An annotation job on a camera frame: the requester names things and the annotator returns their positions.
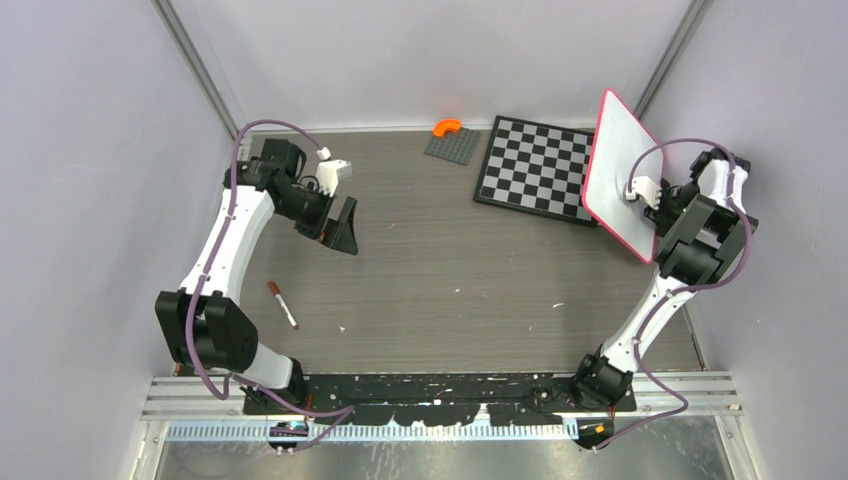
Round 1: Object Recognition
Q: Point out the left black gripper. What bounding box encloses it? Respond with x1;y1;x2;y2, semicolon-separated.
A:
276;182;358;254

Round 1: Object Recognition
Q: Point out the white marker pen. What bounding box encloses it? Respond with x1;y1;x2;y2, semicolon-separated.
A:
274;293;299;330

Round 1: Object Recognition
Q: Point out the pink framed whiteboard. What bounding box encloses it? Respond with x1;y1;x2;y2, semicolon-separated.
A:
581;89;664;263

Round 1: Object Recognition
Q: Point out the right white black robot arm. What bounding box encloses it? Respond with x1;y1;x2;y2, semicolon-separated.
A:
569;146;759;411

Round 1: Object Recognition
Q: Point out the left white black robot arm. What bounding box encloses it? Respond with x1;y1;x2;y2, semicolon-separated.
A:
155;139;358;414

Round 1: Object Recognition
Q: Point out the grey lego baseplate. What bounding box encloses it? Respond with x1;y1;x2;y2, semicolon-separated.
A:
424;127;481;165

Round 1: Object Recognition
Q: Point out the orange curved plastic piece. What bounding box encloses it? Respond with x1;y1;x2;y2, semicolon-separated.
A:
431;118;462;138

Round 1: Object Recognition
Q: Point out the black white checkerboard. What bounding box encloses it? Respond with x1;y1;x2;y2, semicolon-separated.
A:
473;115;598;227

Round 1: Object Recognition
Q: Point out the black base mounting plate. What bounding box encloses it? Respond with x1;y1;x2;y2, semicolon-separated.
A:
275;373;636;427

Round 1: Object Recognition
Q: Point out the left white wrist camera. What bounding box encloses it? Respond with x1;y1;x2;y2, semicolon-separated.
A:
315;147;353;197

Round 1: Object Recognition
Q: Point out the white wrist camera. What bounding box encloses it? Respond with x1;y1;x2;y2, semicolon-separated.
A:
315;147;353;197
624;176;662;211

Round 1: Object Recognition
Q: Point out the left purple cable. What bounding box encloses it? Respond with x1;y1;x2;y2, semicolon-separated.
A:
184;119;359;454

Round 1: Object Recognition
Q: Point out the white slotted cable duct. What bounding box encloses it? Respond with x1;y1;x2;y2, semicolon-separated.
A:
165;419;579;443

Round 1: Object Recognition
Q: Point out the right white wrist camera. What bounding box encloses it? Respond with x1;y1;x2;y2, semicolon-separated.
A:
624;176;662;211

